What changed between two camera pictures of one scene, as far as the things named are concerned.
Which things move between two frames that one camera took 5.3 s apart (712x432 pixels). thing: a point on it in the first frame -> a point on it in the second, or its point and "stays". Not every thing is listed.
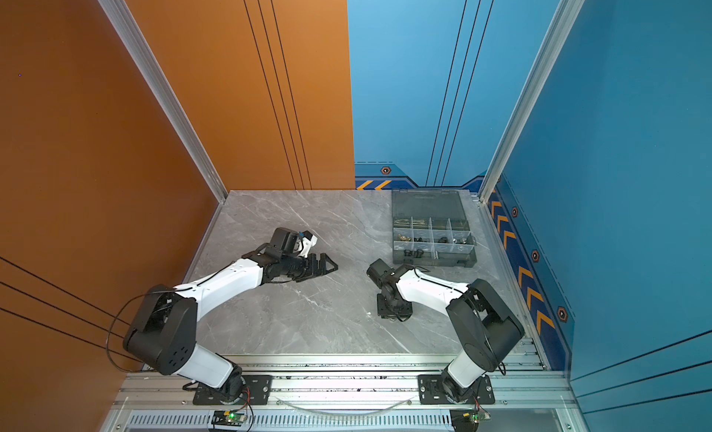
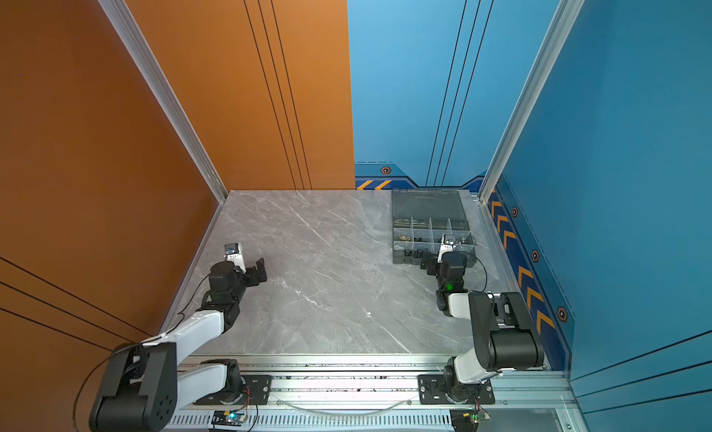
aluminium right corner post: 571,2 stays
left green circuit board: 228,418 stays
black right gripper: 403,311 -> 433,263
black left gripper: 322,269 -> 254,279
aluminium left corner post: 161,85 stays
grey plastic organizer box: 432,228 stays
